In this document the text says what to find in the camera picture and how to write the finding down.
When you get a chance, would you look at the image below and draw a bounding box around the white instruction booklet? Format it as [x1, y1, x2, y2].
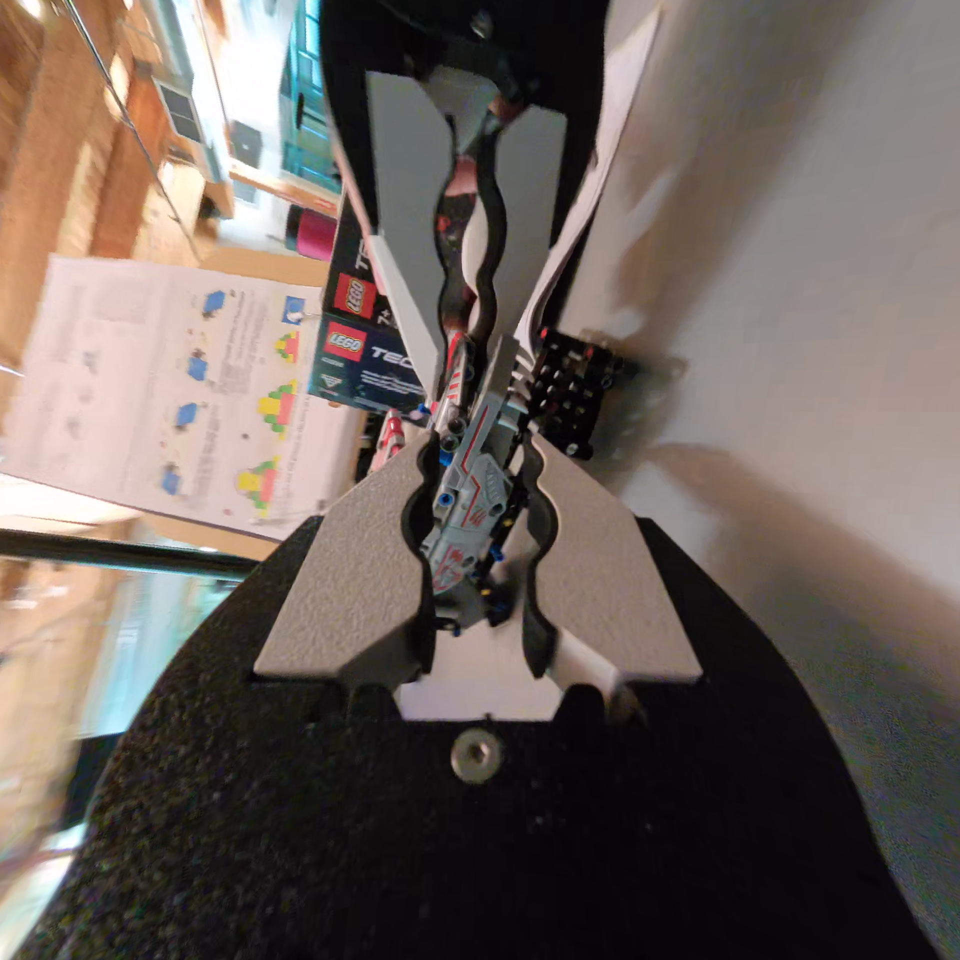
[517, 0, 665, 354]

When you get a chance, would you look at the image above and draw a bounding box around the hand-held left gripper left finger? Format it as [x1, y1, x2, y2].
[252, 442, 441, 689]

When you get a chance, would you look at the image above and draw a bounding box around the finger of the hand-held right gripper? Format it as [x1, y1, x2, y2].
[364, 71, 460, 389]
[478, 103, 569, 355]

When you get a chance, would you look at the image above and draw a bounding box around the black toy set box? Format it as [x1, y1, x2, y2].
[307, 180, 451, 414]

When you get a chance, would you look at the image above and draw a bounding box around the toy brick truck model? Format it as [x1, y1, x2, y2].
[363, 326, 635, 639]

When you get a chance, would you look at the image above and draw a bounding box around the maroon waste bin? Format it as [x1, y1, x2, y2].
[285, 206, 335, 260]

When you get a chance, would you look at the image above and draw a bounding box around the person's right hand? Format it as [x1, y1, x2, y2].
[448, 148, 490, 199]

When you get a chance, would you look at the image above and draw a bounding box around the black pole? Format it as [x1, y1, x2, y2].
[0, 528, 260, 582]

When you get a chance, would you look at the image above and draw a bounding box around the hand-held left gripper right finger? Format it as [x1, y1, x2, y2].
[519, 441, 704, 708]

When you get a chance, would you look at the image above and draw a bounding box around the instruction sign board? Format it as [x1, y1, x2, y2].
[0, 247, 376, 545]

